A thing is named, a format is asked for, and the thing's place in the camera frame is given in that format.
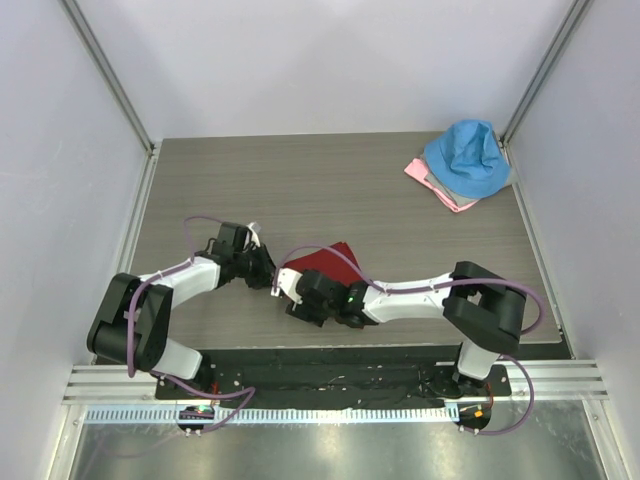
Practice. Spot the blue bucket hat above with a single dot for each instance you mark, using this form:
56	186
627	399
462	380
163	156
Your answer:
467	159

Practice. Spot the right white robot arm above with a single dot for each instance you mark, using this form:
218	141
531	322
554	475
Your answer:
480	305

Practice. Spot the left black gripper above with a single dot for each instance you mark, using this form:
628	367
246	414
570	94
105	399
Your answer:
267	269

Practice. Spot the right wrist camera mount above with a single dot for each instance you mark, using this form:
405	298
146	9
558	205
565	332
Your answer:
286	281

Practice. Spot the left aluminium frame post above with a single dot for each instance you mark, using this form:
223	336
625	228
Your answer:
91	43

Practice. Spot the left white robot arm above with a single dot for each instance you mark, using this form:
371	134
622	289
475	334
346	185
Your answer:
131	326

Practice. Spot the right aluminium frame post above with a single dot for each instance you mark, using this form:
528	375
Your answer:
569	25

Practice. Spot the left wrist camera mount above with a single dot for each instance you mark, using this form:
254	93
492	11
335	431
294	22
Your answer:
253	238

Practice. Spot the red cloth napkin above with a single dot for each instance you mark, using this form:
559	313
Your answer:
327	263

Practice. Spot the grey folded cloth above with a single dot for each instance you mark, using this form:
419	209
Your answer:
453	201

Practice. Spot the aluminium front rail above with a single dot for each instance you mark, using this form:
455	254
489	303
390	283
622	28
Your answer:
110	384

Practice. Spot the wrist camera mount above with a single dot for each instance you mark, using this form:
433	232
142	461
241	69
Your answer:
253	238
286	281

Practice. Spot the pink folded cloth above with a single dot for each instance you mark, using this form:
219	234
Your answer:
418	170

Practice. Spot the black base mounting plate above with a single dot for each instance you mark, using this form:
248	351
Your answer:
401	377

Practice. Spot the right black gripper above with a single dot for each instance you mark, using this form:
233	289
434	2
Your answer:
306	312

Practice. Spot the aluminium frame post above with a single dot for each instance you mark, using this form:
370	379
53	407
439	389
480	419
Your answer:
569	25
91	43

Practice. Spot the white slotted cable duct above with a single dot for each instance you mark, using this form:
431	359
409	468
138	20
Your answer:
194	414

